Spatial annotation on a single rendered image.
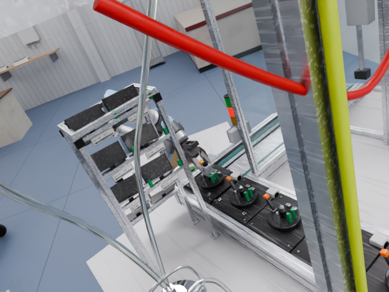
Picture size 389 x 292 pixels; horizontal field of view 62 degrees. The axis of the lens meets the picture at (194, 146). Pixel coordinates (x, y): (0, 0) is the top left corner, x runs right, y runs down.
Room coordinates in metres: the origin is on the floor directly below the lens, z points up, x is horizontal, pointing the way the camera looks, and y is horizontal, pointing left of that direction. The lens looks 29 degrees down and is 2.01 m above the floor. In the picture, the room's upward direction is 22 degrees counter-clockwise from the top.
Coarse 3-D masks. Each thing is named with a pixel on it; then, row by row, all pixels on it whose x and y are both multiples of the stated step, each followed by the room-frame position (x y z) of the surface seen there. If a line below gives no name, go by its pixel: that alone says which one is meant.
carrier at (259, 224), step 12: (276, 204) 1.09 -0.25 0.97; (288, 204) 1.03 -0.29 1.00; (264, 216) 1.05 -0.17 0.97; (276, 216) 1.00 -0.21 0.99; (288, 216) 0.94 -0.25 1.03; (252, 228) 1.01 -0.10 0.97; (264, 228) 0.98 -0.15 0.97; (276, 228) 0.95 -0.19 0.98; (288, 228) 0.92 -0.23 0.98; (300, 228) 0.91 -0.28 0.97; (276, 240) 0.90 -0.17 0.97; (288, 240) 0.88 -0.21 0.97; (300, 240) 0.86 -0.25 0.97; (288, 252) 0.84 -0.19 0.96
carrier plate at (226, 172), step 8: (216, 168) 1.54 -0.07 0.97; (224, 168) 1.51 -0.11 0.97; (200, 176) 1.52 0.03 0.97; (224, 176) 1.44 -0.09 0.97; (224, 184) 1.37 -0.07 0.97; (192, 192) 1.41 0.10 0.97; (200, 192) 1.38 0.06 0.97; (208, 192) 1.35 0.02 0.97; (216, 192) 1.33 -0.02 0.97; (224, 192) 1.32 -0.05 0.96; (208, 200) 1.29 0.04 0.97
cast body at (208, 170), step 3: (204, 162) 1.45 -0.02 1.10; (207, 162) 1.45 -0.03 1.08; (201, 165) 1.44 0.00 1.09; (204, 165) 1.42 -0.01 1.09; (207, 165) 1.42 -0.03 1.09; (210, 165) 1.42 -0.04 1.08; (204, 168) 1.41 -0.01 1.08; (207, 168) 1.41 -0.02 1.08; (210, 168) 1.42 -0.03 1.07; (201, 171) 1.45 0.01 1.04; (204, 171) 1.42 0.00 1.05; (207, 171) 1.41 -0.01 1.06; (210, 171) 1.41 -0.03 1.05; (213, 171) 1.41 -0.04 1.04; (204, 174) 1.43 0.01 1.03; (207, 174) 1.40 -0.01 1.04; (210, 174) 1.40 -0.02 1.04; (213, 174) 1.39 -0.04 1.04
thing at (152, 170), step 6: (162, 156) 1.18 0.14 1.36; (150, 162) 1.17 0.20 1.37; (156, 162) 1.17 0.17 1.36; (162, 162) 1.17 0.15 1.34; (168, 162) 1.17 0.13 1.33; (144, 168) 1.16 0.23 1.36; (150, 168) 1.16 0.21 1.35; (156, 168) 1.16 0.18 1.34; (162, 168) 1.16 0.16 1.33; (168, 168) 1.16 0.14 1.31; (144, 174) 1.14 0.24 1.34; (150, 174) 1.14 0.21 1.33; (156, 174) 1.15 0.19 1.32; (144, 180) 1.13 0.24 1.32
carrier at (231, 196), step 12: (240, 180) 1.35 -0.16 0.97; (228, 192) 1.29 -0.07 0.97; (240, 192) 1.20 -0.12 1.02; (252, 192) 1.20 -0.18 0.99; (264, 192) 1.19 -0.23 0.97; (276, 192) 1.15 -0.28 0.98; (216, 204) 1.24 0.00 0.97; (228, 204) 1.21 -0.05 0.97; (240, 204) 1.16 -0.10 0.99; (252, 204) 1.14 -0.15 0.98; (264, 204) 1.12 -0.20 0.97; (240, 216) 1.10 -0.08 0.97; (252, 216) 1.07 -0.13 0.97
